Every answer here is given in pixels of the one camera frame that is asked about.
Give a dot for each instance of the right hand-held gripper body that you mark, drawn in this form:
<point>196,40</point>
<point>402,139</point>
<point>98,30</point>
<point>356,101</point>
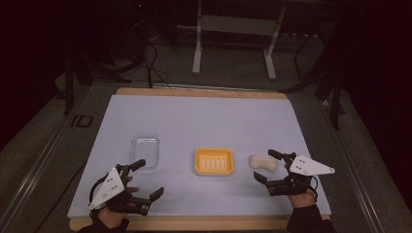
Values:
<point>307,165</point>

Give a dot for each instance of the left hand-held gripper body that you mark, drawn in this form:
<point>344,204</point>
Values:
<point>111,186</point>

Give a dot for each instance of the beige soap bar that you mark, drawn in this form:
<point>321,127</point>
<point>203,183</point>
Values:
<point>263,162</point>

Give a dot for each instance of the yellow soap dish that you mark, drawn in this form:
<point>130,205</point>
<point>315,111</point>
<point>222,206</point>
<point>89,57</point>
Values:
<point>213,161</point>

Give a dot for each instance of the person's left hand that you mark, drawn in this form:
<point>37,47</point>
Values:
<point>111,218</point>

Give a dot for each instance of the person's right hand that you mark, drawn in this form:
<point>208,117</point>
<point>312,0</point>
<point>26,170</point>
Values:
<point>302,200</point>

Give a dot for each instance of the clear plastic tray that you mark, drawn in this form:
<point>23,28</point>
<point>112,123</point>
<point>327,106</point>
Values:
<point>145,151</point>

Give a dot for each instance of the black tripod stand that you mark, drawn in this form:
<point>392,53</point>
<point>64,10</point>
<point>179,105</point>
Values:
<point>336,97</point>
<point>68,87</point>

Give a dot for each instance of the light blue table mat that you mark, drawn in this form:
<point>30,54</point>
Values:
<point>207,123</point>

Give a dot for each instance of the white metal stand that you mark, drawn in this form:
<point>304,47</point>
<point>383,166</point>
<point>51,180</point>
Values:
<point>238,24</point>

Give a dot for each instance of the metal floor rail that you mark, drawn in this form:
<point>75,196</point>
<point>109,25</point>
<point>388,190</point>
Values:
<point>29,179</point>
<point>354,168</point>

